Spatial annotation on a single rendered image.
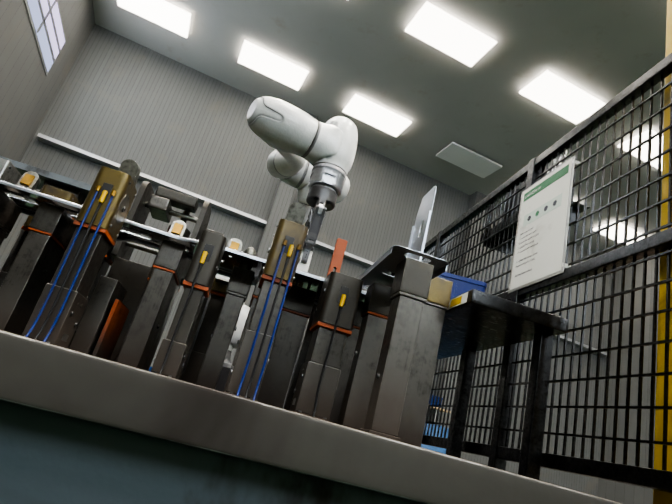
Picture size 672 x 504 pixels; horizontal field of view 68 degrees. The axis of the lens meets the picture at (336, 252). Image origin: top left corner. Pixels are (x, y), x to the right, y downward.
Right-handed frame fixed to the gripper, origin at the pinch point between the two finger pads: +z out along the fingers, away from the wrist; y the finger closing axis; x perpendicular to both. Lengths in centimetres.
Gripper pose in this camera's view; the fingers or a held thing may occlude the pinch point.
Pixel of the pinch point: (302, 264)
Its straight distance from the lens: 119.6
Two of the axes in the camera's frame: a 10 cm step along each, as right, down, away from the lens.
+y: 2.2, -2.9, -9.3
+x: 9.4, 3.1, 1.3
